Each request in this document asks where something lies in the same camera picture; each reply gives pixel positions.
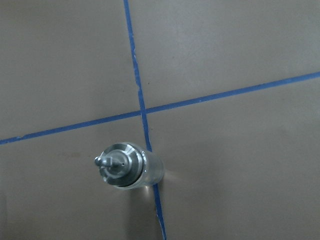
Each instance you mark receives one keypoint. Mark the glass sauce bottle steel pourer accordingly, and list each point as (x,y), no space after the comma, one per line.
(126,165)

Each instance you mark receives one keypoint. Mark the blue tape strip crosswise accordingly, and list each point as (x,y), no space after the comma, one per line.
(164,107)

